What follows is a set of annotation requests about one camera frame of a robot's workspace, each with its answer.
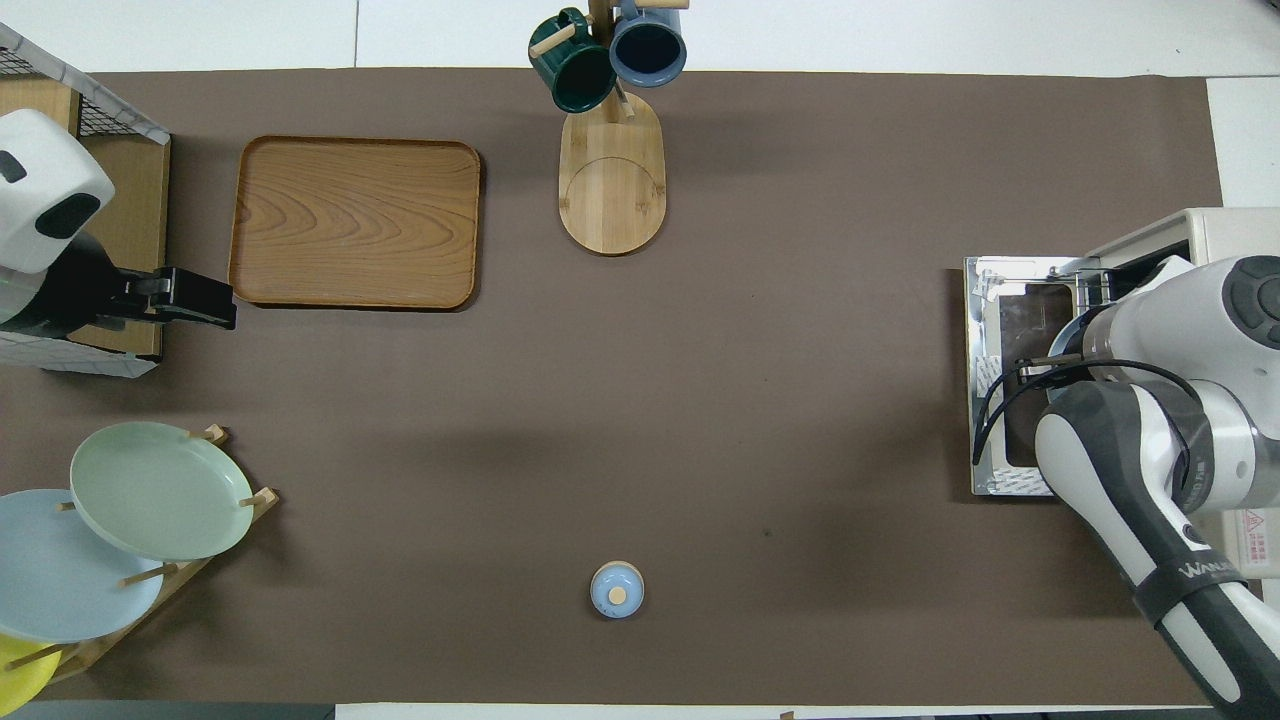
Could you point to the dark green mug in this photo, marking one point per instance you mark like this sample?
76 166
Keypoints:
575 75

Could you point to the blue mug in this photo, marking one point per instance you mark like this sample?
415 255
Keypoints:
648 50

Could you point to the light blue racked plate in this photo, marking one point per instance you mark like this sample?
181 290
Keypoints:
60 580

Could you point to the wooden mug tree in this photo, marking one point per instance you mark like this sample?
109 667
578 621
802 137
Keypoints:
612 190

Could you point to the pale green plate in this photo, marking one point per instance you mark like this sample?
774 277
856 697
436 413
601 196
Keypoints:
160 490

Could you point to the wooden serving tray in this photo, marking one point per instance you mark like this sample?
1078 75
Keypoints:
355 220

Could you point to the wooden plate rack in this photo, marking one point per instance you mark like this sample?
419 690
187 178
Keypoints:
190 570

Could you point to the glass oven door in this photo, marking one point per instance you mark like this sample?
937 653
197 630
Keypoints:
990 300

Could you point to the yellow plate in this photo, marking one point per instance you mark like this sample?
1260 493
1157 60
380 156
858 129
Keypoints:
20 680

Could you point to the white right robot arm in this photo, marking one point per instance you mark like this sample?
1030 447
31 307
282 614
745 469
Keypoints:
1180 470

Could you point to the brown table mat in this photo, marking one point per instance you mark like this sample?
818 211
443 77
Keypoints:
750 400

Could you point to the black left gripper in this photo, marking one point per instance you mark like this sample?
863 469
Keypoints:
70 295

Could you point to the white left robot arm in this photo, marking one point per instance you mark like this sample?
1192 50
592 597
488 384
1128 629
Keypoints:
45 180

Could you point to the beige toaster oven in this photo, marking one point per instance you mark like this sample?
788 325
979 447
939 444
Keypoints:
1230 235

